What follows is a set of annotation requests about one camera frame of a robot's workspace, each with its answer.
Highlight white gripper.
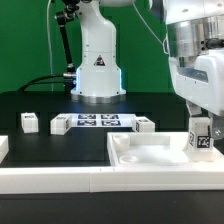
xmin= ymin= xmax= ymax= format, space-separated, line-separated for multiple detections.
xmin=169 ymin=54 xmax=224 ymax=140

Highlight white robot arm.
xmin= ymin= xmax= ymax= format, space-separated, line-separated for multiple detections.
xmin=71 ymin=0 xmax=224 ymax=140

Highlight fiducial marker sheet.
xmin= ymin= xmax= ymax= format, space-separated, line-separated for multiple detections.
xmin=59 ymin=113 xmax=135 ymax=127

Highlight white left barrier piece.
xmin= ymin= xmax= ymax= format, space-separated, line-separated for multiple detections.
xmin=0 ymin=136 xmax=9 ymax=164

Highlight grey cable right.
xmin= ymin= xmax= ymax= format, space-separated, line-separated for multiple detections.
xmin=131 ymin=0 xmax=171 ymax=56

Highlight grey cable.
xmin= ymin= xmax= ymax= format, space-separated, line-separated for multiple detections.
xmin=131 ymin=0 xmax=171 ymax=56
xmin=46 ymin=0 xmax=55 ymax=92

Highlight black cables at base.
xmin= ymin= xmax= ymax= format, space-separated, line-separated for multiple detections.
xmin=18 ymin=73 xmax=77 ymax=93

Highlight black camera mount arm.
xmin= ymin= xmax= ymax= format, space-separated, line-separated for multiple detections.
xmin=55 ymin=0 xmax=80 ymax=83

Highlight grey cable left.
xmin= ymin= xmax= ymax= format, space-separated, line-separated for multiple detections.
xmin=46 ymin=0 xmax=55 ymax=92

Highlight white front barrier wall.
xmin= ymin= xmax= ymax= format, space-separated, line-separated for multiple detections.
xmin=0 ymin=167 xmax=224 ymax=194

